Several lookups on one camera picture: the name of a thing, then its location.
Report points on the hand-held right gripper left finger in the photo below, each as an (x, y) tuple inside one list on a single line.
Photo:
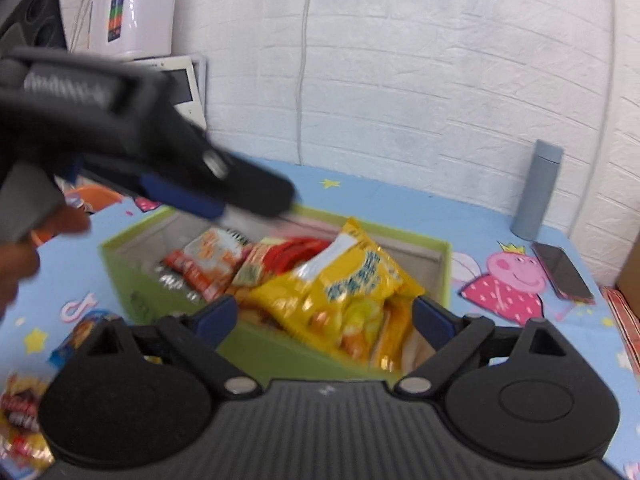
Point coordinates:
[(217, 319)]

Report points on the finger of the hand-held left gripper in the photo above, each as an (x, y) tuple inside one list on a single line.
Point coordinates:
[(250, 185), (185, 200)]

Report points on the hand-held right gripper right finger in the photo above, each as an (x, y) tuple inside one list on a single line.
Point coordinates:
[(434, 322)]

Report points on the orange noodle snack packet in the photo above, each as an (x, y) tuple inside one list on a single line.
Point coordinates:
[(210, 260)]

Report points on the green cardboard box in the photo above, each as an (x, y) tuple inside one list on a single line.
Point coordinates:
[(280, 352)]

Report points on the yellow crinkled snack packet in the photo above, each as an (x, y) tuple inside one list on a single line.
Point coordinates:
[(345, 280)]

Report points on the blue orange snack packet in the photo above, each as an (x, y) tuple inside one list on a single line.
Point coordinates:
[(80, 335)]

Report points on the red yellow snack packet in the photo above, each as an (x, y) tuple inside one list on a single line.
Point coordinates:
[(20, 400)]

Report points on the person's left hand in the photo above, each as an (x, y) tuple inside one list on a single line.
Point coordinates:
[(20, 265)]

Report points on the orange plastic item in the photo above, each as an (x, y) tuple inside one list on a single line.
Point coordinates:
[(97, 195)]

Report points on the black speaker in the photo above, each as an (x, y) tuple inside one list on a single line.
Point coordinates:
[(35, 15)]

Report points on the white water purifier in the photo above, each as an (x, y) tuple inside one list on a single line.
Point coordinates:
[(140, 5)]

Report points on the blue printed tablecloth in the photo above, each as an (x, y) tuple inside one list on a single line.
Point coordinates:
[(400, 210)]

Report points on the dark smartphone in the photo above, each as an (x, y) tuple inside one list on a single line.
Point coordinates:
[(562, 272)]

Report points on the grey thermos bottle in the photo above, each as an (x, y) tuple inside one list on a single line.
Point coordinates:
[(537, 190)]

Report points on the red patterned cloth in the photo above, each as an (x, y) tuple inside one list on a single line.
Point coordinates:
[(625, 320)]

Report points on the brown cardboard box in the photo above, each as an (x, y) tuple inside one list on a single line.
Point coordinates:
[(631, 280)]

